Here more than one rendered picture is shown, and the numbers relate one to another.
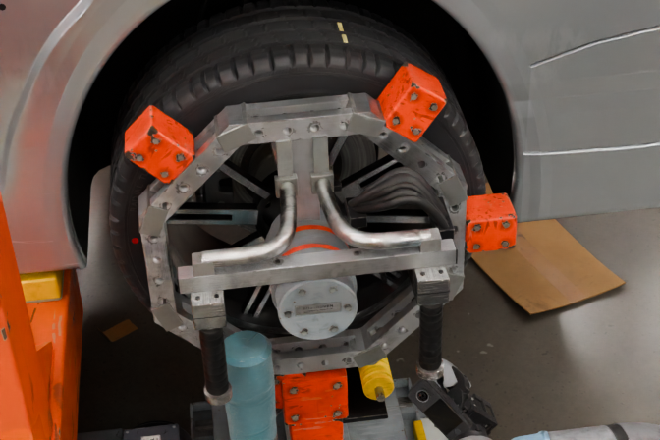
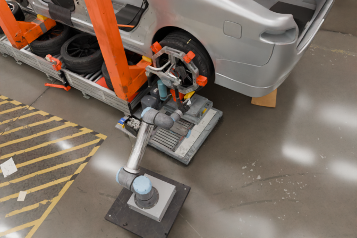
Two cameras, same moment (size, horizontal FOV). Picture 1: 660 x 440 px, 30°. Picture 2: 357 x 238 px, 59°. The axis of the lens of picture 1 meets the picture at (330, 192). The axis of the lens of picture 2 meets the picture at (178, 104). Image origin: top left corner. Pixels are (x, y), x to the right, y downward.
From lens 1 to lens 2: 1.93 m
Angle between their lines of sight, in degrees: 35
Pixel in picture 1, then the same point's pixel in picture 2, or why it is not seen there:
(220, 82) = (166, 41)
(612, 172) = (230, 82)
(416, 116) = (187, 59)
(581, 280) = (268, 102)
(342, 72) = (182, 48)
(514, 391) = (235, 114)
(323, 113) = (175, 53)
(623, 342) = (262, 117)
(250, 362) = (159, 84)
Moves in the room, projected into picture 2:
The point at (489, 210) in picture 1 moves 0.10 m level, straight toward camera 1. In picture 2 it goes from (201, 78) to (193, 84)
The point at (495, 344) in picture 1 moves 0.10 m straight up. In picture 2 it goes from (240, 105) to (241, 100)
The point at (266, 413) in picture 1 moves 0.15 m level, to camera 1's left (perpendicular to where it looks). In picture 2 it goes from (162, 92) to (152, 87)
